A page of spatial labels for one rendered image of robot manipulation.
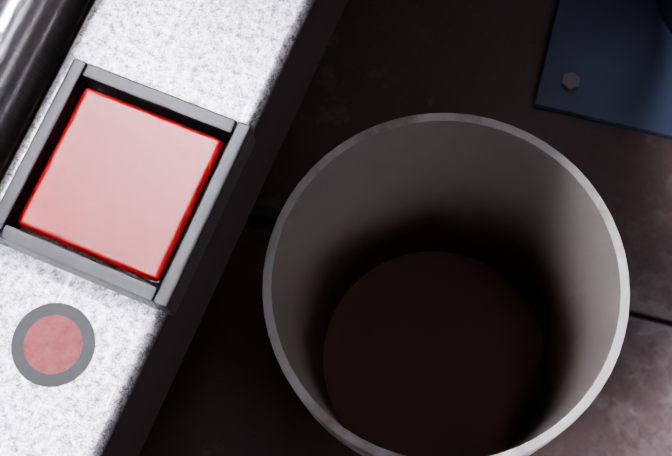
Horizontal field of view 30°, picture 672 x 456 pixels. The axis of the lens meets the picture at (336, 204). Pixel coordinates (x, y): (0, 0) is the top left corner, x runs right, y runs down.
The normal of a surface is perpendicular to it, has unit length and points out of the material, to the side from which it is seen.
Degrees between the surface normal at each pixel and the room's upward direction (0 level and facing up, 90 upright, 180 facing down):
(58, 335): 0
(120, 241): 0
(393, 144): 87
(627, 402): 0
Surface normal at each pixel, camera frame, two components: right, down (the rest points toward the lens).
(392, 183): 0.32, 0.88
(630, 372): -0.05, -0.29
